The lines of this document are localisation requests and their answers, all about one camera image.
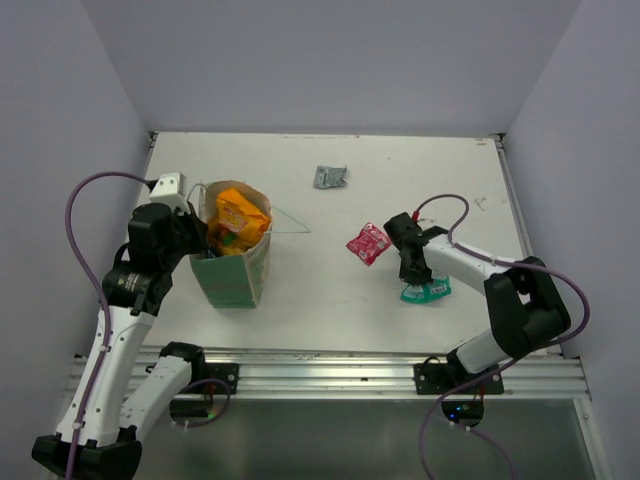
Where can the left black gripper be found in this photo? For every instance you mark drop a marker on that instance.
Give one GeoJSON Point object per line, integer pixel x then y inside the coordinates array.
{"type": "Point", "coordinates": [198, 227]}

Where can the aluminium mounting rail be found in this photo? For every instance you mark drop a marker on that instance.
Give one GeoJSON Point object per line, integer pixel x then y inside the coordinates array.
{"type": "Point", "coordinates": [323, 375]}

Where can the green paper bag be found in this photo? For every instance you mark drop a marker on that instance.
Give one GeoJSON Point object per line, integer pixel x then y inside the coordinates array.
{"type": "Point", "coordinates": [235, 281]}

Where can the grey snack packet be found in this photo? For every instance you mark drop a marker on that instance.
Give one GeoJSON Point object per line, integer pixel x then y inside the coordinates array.
{"type": "Point", "coordinates": [327, 177]}

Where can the orange yellow snack packet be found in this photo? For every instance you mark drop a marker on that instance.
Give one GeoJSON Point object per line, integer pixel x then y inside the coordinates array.
{"type": "Point", "coordinates": [235, 223]}

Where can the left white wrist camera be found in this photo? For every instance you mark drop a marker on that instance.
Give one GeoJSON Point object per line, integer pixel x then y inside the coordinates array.
{"type": "Point", "coordinates": [170, 190]}

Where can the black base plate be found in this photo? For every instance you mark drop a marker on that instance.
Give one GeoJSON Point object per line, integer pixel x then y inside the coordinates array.
{"type": "Point", "coordinates": [214, 378]}
{"type": "Point", "coordinates": [435, 377]}

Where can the pink snack packet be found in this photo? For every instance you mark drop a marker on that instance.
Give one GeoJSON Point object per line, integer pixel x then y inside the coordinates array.
{"type": "Point", "coordinates": [369, 244]}

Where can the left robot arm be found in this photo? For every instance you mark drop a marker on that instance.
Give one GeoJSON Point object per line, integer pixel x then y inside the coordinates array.
{"type": "Point", "coordinates": [102, 433]}

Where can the dark blue chips packet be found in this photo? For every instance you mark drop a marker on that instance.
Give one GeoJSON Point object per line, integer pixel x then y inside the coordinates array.
{"type": "Point", "coordinates": [212, 253]}

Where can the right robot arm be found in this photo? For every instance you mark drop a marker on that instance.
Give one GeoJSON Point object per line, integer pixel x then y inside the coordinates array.
{"type": "Point", "coordinates": [524, 307]}

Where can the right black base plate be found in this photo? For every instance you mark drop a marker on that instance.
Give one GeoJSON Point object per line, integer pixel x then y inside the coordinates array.
{"type": "Point", "coordinates": [435, 377]}

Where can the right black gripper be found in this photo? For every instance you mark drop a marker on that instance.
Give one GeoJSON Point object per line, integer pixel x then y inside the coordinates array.
{"type": "Point", "coordinates": [410, 277]}

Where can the teal candy packet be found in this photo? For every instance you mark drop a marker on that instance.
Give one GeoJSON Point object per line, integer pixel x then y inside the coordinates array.
{"type": "Point", "coordinates": [439, 287]}

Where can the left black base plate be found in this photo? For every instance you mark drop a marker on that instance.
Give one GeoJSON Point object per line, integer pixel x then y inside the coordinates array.
{"type": "Point", "coordinates": [214, 378]}

